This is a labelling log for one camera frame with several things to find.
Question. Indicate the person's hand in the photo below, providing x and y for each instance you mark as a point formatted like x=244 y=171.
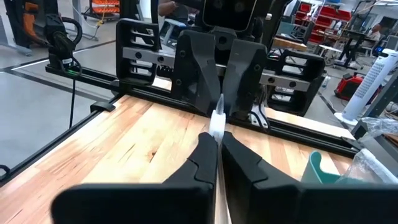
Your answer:
x=168 y=7

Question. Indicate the teal plastic basket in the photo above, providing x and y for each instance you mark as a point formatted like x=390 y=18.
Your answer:
x=314 y=172

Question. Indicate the white tower fan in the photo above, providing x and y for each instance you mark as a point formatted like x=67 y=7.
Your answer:
x=370 y=84

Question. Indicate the orange storage rack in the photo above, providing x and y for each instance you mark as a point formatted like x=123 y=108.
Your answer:
x=104 y=7

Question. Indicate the wooden topped table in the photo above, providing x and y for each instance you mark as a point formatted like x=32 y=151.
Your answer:
x=289 y=43

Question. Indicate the crumpled clear plastic wrap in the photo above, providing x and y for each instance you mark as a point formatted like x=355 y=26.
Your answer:
x=379 y=126

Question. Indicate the clear zip bag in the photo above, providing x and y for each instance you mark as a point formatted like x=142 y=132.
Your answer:
x=217 y=124

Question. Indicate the red floor machine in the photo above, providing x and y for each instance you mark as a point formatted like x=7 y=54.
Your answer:
x=348 y=87

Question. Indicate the black device with green light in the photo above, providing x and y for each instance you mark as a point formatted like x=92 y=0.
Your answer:
x=62 y=43

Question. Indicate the red bin shelving rack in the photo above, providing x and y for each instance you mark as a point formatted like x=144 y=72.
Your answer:
x=329 y=14

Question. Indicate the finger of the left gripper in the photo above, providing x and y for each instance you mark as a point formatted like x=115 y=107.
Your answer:
x=196 y=71
x=245 y=77

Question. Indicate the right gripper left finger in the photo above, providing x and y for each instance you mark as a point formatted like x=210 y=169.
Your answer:
x=140 y=205

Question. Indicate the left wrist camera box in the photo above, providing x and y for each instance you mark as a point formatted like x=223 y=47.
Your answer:
x=230 y=12

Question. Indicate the black metal table frame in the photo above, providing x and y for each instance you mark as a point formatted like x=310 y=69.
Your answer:
x=93 y=79

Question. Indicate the person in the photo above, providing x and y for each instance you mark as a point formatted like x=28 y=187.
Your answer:
x=374 y=34

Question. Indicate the orange black machine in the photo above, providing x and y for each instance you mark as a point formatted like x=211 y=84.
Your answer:
x=29 y=18

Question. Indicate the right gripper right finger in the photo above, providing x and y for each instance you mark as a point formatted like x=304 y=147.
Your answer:
x=295 y=205

